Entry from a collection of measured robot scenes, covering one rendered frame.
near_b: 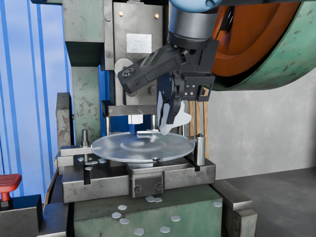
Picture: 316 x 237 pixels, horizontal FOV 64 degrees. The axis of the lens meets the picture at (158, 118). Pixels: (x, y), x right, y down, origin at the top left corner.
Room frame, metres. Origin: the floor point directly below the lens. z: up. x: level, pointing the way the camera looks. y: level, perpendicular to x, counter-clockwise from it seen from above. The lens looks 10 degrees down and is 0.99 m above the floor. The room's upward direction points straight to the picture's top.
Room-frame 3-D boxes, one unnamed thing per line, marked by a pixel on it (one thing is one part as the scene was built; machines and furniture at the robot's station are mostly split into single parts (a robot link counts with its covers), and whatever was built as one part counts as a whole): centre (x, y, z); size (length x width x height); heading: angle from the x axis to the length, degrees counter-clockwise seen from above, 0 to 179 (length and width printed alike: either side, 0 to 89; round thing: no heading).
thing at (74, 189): (0.82, 0.08, 0.68); 0.45 x 0.30 x 0.06; 107
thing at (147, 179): (0.65, 0.03, 0.72); 0.25 x 0.14 x 0.14; 17
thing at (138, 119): (0.81, 0.07, 0.84); 0.05 x 0.03 x 0.04; 107
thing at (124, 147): (0.69, 0.04, 0.78); 0.29 x 0.29 x 0.01
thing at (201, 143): (0.75, -0.13, 0.75); 0.03 x 0.03 x 0.10; 17
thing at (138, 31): (0.78, 0.07, 1.04); 0.17 x 0.15 x 0.30; 17
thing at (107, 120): (0.85, 0.17, 0.81); 0.02 x 0.02 x 0.14
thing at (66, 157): (0.77, 0.24, 0.76); 0.17 x 0.06 x 0.10; 107
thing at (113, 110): (0.82, 0.08, 0.86); 0.20 x 0.16 x 0.05; 107
